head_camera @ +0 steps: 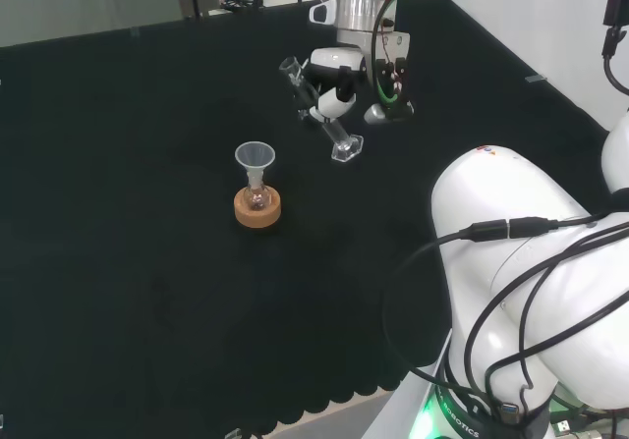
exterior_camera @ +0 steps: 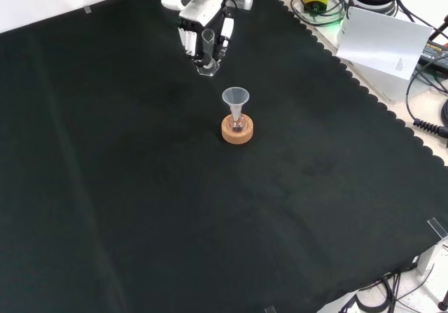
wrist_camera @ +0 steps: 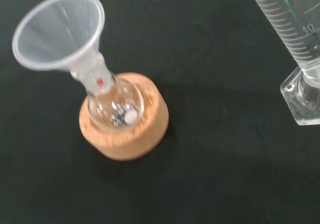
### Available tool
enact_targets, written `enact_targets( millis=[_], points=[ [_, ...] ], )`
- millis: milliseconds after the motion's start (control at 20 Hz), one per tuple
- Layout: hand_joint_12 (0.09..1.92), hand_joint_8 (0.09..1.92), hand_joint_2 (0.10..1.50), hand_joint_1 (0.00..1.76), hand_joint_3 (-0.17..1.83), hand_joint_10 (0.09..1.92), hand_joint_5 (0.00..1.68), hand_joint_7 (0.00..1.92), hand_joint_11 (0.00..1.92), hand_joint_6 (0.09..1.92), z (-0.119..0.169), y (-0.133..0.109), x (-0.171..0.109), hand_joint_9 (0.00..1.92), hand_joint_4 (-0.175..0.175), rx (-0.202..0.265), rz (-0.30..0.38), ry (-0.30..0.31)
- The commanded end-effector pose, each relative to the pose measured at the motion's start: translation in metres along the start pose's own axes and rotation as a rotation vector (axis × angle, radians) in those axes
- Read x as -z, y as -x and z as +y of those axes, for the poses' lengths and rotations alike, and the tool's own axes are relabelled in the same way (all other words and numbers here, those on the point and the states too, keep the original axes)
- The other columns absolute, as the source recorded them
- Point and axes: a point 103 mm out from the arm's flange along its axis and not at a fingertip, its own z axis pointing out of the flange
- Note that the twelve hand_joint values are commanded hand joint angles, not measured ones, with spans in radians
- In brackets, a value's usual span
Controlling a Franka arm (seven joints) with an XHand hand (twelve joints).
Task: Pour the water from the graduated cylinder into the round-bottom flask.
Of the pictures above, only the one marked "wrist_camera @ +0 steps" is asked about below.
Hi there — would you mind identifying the clear glass round-bottom flask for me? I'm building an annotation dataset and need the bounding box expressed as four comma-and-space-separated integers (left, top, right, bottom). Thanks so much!
70, 56, 146, 132

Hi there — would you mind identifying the white stir bar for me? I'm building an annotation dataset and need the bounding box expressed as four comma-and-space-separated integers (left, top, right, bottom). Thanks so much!
124, 109, 139, 125

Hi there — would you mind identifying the black bench cloth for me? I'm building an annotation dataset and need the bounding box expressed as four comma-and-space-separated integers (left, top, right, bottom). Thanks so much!
0, 0, 320, 224

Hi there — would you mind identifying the translucent plastic funnel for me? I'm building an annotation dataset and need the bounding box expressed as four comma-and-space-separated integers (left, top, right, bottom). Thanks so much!
11, 0, 106, 81

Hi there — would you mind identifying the cork ring stand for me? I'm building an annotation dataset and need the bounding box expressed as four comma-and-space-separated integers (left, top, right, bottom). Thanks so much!
78, 72, 170, 162

